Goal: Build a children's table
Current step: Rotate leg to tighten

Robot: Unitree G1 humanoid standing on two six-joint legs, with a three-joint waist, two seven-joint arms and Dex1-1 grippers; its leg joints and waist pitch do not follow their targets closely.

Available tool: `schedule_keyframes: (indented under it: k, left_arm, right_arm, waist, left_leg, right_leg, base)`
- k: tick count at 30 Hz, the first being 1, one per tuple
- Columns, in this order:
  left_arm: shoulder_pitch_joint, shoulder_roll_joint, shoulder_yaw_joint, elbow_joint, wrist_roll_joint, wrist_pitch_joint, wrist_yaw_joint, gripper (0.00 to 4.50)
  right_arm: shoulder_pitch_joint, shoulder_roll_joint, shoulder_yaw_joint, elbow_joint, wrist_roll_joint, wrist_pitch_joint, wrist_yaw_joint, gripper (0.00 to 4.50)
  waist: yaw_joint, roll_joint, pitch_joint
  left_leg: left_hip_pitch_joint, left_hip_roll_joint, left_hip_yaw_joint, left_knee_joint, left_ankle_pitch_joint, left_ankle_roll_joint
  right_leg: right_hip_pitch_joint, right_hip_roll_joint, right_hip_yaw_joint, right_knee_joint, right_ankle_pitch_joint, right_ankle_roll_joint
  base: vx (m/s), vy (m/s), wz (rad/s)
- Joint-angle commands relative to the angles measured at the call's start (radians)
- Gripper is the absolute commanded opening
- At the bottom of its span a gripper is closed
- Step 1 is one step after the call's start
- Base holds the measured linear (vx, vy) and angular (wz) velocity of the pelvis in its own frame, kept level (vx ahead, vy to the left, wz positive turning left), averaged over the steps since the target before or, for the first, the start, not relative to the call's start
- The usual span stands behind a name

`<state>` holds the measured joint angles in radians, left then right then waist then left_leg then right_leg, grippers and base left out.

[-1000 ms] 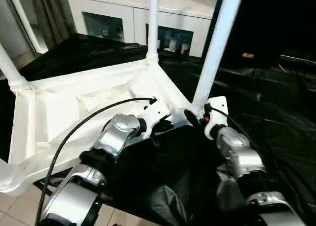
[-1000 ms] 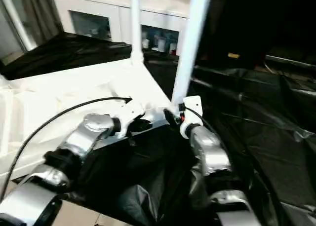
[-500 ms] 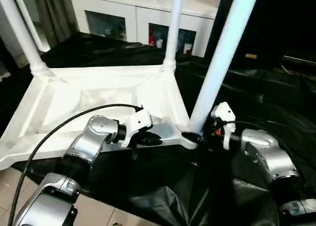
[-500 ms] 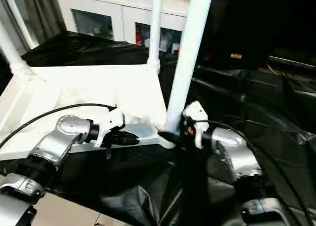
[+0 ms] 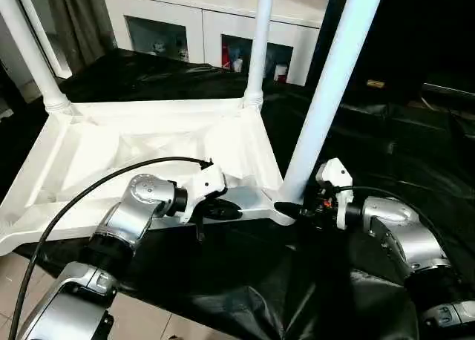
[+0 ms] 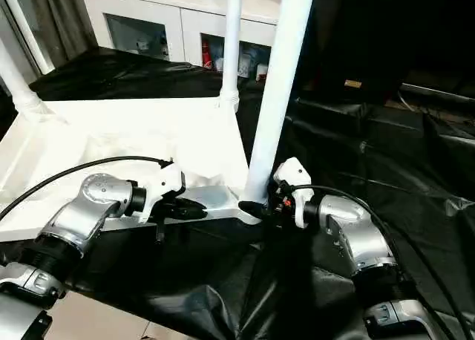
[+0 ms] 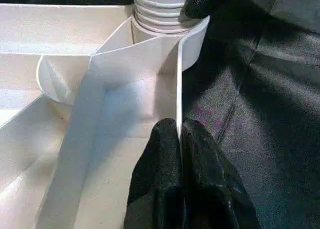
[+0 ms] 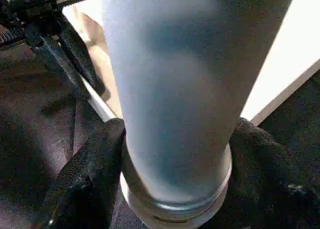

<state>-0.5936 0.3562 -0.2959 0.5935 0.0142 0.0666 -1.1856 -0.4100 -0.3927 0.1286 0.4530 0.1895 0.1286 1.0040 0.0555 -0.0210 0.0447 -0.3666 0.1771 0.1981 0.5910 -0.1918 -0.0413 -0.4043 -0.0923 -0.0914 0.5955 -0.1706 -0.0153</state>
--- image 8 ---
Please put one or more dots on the white plastic table leg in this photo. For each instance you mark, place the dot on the white plastic table leg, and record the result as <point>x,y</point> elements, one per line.
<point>175,89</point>

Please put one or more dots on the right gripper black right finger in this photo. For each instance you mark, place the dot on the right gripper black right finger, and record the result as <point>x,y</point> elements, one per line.
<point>265,184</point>

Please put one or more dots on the white plastic table top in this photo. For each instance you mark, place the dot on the white plastic table top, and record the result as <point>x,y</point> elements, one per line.
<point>287,51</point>

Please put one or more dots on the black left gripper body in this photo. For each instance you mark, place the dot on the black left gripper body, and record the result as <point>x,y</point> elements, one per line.
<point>30,9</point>

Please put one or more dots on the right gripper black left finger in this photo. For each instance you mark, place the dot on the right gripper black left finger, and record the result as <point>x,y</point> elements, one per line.
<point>87,184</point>

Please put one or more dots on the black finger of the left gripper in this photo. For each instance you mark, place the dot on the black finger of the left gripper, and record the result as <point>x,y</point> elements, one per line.
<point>55,61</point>
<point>80,54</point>

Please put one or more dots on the black plastic mat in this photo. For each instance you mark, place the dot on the black plastic mat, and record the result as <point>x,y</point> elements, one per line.
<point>30,101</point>

